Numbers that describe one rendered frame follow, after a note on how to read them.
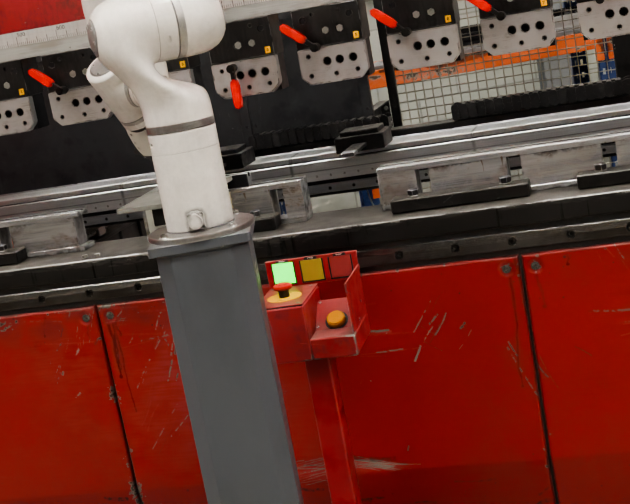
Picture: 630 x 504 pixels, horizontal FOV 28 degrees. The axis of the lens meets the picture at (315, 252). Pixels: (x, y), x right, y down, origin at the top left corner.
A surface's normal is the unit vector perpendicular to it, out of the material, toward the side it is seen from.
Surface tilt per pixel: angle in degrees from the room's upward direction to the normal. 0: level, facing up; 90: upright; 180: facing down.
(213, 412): 90
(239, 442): 90
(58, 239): 90
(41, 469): 90
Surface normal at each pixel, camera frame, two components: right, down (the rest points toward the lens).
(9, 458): -0.22, 0.24
